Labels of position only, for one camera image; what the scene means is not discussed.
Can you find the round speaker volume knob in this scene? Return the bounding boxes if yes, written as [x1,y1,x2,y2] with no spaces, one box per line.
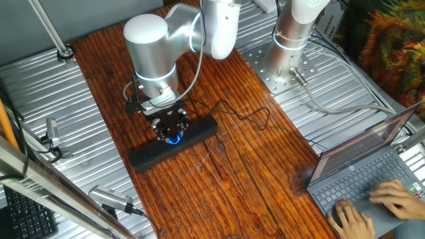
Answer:
[167,132,183,146]

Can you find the white plastic box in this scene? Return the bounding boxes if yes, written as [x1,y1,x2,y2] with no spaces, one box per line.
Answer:
[252,0,280,15]

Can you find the printed cardboard box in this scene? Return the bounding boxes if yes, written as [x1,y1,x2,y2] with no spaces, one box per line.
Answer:
[313,0,349,46]

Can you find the aluminium frame bar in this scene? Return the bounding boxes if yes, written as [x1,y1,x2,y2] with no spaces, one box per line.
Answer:
[0,135,135,239]

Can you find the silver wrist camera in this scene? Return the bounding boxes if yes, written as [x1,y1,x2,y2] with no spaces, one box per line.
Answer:
[139,86,180,116]

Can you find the grey-blue trouser leg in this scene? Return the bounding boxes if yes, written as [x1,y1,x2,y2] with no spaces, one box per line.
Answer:
[394,218,425,239]

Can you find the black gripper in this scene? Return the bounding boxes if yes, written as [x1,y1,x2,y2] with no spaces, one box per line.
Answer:
[151,101,190,143]

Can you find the grey cable with metal plug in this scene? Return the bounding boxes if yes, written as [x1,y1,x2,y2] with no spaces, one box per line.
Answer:
[288,66,399,116]

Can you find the small grey bracket camera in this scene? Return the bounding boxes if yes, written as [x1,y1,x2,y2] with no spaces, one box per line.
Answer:
[45,118,60,147]

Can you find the dark grey laptop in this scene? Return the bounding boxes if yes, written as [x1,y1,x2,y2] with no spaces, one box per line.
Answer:
[305,102,425,238]

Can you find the black computer keyboard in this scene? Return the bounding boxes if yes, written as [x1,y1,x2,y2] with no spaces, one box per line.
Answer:
[3,185,59,239]

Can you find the person's left hand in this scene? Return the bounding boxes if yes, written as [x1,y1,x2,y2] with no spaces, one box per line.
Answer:
[327,199,376,239]

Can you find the person's right hand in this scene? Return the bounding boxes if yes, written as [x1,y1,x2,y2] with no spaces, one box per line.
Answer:
[368,179,425,222]

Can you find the silver robot mounting plate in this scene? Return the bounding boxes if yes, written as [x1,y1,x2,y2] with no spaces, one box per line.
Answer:
[241,42,319,96]

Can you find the black speaker bar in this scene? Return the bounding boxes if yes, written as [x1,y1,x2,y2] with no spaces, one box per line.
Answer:
[127,114,219,174]

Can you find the silver white depth camera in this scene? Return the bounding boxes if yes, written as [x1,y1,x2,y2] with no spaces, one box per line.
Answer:
[88,185,135,215]

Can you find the black depth camera cable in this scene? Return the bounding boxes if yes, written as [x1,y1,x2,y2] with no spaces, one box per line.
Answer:
[125,204,162,239]

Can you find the silver metal pole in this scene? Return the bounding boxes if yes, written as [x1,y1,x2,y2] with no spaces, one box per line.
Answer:
[27,0,76,64]

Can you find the thin black speaker cable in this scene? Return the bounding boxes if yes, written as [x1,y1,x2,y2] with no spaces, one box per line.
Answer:
[144,71,329,152]

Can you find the orange pole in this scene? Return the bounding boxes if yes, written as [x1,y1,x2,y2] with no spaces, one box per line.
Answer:
[0,98,20,151]

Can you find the colourful patterned fabric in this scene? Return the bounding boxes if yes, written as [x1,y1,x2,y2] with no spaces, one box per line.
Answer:
[333,0,425,122]

